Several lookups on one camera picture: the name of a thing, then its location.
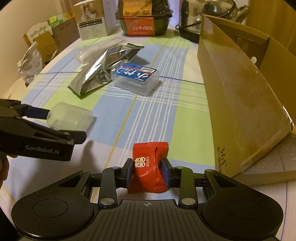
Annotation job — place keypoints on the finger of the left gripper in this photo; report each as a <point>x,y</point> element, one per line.
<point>38,113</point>
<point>75,137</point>

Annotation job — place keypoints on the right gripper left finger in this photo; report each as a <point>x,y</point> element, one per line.
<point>112,179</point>

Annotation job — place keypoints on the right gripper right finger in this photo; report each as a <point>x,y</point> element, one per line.
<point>183,179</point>

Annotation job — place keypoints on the clear plastic cup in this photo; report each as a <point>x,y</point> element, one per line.
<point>64,116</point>

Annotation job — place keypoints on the red candy packet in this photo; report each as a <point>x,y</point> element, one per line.
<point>147,176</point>

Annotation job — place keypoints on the silver foil bag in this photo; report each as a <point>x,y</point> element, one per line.
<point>97,73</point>

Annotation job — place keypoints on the clear plastic item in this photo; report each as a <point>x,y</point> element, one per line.
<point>87,53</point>

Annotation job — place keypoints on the blue label clear box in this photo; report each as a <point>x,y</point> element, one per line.
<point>141,80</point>

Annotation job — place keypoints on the person left hand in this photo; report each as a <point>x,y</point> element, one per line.
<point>5,166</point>

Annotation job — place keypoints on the white plastic bag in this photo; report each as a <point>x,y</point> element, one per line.
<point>31,64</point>

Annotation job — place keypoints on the cardboard boxes pile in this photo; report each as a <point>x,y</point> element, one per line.
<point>52,36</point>

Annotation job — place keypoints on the white product box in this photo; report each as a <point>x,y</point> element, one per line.
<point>95,19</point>

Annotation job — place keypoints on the brown cardboard box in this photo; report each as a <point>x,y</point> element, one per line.
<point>249,79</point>

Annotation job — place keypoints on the black orange meal box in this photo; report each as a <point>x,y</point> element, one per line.
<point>144,17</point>

